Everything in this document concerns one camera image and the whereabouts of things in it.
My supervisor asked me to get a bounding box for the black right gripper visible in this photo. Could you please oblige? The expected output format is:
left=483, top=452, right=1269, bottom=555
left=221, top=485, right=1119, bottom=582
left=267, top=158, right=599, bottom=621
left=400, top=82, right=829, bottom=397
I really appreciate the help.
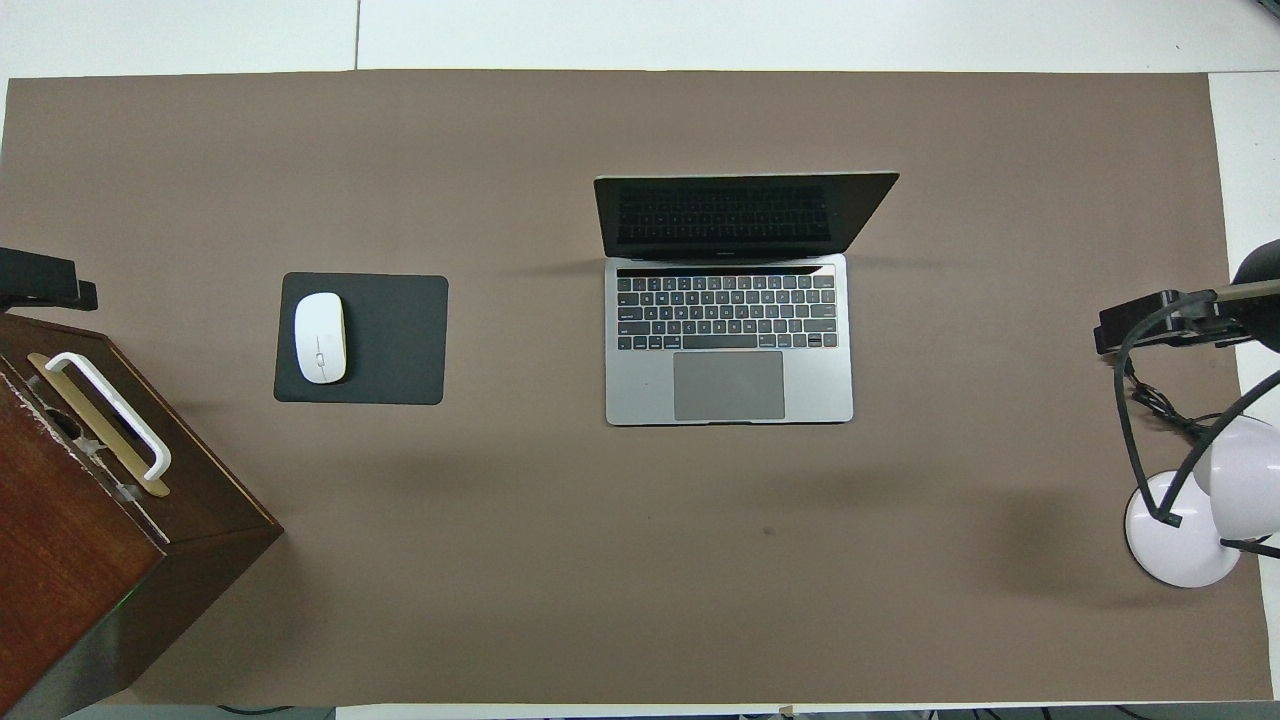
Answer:
left=1094, top=238, right=1280, bottom=357

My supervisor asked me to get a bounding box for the silver grey laptop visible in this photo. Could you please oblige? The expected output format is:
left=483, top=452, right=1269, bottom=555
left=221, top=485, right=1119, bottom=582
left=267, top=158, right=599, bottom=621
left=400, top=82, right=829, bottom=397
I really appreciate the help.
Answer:
left=593, top=171, right=900, bottom=427

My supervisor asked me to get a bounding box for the white desk lamp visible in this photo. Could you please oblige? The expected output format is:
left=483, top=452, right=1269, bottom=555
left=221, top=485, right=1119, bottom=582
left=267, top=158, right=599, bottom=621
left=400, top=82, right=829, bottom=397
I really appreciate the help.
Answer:
left=1124, top=413, right=1280, bottom=589

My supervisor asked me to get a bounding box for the dark brown wooden box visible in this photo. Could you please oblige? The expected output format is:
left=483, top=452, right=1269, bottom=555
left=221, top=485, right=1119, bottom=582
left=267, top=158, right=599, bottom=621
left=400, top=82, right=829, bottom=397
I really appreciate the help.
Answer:
left=0, top=312, right=285, bottom=720

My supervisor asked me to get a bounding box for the white computer mouse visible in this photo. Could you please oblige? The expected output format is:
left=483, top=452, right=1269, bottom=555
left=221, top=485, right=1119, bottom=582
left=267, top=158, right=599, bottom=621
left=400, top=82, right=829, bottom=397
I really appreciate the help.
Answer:
left=293, top=292, right=348, bottom=385

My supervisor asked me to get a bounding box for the black mouse pad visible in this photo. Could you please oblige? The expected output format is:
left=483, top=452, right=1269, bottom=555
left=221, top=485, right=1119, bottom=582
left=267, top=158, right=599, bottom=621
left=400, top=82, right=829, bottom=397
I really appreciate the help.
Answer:
left=273, top=271, right=450, bottom=406

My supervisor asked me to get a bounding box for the brown paper table mat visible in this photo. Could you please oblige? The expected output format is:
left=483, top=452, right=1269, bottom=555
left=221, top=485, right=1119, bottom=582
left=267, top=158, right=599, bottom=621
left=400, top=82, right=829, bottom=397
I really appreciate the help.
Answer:
left=0, top=68, right=1273, bottom=706

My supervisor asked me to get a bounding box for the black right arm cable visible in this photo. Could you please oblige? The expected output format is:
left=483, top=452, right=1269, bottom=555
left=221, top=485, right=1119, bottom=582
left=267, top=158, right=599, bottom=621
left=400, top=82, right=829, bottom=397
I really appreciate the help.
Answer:
left=1112, top=280, right=1280, bottom=528

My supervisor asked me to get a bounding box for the brass handle plate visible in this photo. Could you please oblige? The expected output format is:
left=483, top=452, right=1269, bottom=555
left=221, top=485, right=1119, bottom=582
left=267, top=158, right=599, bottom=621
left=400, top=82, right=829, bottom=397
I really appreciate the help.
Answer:
left=27, top=352, right=171, bottom=498

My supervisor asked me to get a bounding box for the white box handle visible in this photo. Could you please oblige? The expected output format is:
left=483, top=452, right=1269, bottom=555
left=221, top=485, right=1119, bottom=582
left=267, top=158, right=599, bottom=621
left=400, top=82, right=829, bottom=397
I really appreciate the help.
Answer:
left=44, top=352, right=173, bottom=482

